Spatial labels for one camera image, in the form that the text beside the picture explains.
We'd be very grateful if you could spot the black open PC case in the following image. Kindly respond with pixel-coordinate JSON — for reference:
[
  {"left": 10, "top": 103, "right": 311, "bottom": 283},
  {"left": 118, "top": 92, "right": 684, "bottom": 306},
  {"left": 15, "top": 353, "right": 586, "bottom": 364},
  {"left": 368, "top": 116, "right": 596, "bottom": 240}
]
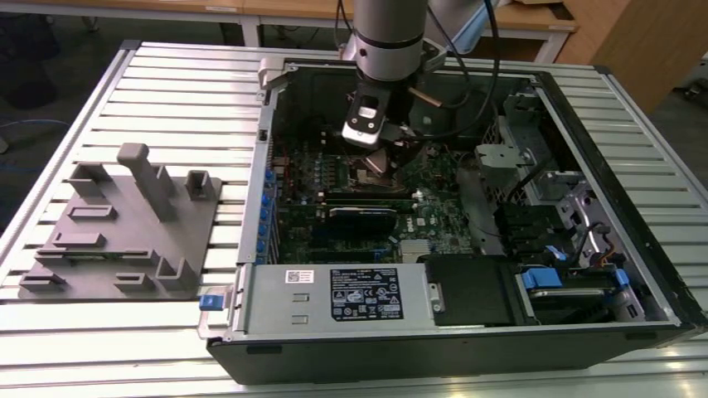
[{"left": 196, "top": 57, "right": 708, "bottom": 386}]

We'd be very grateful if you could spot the metal drive cage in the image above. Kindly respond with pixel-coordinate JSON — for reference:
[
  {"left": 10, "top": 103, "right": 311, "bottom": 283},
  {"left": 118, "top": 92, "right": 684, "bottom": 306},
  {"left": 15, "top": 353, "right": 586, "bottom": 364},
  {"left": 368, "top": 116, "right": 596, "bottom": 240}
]
[{"left": 456, "top": 90, "right": 560, "bottom": 256}]

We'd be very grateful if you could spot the grey plastic parts rack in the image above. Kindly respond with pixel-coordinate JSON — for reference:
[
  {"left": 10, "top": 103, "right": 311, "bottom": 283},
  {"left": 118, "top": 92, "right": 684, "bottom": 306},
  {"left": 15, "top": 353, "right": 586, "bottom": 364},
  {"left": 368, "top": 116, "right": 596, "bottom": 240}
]
[{"left": 16, "top": 143, "right": 224, "bottom": 300}]

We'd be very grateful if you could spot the silver chipset heatsink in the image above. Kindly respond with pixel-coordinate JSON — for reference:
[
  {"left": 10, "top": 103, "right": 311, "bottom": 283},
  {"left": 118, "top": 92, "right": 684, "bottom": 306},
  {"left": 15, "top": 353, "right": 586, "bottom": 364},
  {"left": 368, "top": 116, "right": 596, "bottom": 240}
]
[{"left": 399, "top": 239, "right": 432, "bottom": 263}]

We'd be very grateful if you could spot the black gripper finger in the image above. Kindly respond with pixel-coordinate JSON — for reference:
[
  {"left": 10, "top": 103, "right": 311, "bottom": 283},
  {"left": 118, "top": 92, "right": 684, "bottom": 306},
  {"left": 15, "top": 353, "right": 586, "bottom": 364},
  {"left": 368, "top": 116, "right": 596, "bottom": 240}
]
[{"left": 395, "top": 136, "right": 423, "bottom": 172}]

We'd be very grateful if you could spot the black office chair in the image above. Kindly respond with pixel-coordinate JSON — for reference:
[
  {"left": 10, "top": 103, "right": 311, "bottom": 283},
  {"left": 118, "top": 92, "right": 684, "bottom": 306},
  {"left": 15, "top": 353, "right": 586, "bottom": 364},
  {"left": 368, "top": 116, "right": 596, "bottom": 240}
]
[{"left": 0, "top": 12, "right": 62, "bottom": 109}]

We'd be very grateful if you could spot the black internal cable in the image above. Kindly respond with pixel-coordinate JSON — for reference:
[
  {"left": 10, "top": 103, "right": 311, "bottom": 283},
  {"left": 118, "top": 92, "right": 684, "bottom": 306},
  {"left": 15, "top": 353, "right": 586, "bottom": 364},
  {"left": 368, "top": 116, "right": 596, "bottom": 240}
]
[{"left": 575, "top": 221, "right": 610, "bottom": 266}]

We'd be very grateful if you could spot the silver power supply unit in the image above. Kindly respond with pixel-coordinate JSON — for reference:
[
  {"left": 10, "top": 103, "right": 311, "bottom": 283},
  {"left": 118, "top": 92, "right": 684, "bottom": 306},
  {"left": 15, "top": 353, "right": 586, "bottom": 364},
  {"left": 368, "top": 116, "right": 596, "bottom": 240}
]
[{"left": 231, "top": 263, "right": 439, "bottom": 335}]

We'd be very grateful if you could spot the hard disk in blue carrier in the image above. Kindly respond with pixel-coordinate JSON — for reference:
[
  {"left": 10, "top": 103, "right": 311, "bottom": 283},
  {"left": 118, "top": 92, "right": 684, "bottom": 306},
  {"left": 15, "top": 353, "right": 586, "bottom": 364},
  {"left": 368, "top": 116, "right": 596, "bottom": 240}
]
[{"left": 516, "top": 267, "right": 610, "bottom": 325}]

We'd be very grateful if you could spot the small CPU plate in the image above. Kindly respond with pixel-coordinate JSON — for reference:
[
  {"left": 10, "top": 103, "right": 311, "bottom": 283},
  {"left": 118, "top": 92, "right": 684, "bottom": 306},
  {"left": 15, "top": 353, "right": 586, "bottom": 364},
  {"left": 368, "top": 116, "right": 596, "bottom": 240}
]
[{"left": 362, "top": 148, "right": 400, "bottom": 173}]

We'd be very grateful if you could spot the grey equipment on wheels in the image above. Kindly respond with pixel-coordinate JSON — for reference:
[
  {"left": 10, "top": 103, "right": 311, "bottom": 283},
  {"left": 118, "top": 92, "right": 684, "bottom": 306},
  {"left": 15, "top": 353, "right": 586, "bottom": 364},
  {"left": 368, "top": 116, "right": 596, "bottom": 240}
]
[{"left": 672, "top": 53, "right": 708, "bottom": 100}]

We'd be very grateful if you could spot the black graphics card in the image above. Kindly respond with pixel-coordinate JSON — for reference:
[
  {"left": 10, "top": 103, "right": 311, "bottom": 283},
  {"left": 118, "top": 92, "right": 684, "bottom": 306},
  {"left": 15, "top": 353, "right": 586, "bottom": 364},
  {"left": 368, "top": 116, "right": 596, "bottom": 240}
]
[{"left": 326, "top": 205, "right": 400, "bottom": 242}]

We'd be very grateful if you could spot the green motherboard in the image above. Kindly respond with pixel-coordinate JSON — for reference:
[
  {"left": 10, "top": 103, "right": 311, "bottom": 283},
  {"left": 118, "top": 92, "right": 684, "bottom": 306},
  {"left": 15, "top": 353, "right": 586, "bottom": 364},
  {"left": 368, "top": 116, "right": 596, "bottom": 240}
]
[{"left": 264, "top": 136, "right": 483, "bottom": 266}]

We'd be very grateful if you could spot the CPU socket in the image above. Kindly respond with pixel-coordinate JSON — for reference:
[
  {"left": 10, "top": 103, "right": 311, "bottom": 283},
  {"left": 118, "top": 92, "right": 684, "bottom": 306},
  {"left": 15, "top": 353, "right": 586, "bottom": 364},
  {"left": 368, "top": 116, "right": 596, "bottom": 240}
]
[{"left": 342, "top": 153, "right": 412, "bottom": 194}]

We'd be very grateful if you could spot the wooden cabinet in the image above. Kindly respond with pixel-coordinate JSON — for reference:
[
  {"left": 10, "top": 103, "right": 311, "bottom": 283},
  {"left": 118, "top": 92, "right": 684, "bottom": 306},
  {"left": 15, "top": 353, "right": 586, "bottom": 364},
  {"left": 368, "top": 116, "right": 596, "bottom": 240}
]
[{"left": 552, "top": 0, "right": 708, "bottom": 115}]

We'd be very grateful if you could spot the wooden desk white frame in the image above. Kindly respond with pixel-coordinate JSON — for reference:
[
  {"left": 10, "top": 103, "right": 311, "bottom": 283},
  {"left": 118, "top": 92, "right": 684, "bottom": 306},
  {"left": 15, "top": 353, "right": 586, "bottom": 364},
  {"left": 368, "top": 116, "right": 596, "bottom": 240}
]
[{"left": 0, "top": 0, "right": 580, "bottom": 63}]

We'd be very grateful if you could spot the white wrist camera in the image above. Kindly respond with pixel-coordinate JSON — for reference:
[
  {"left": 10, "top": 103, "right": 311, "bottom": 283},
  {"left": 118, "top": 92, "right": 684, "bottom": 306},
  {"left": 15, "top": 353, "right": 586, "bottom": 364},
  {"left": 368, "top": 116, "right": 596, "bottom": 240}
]
[{"left": 342, "top": 94, "right": 390, "bottom": 147}]

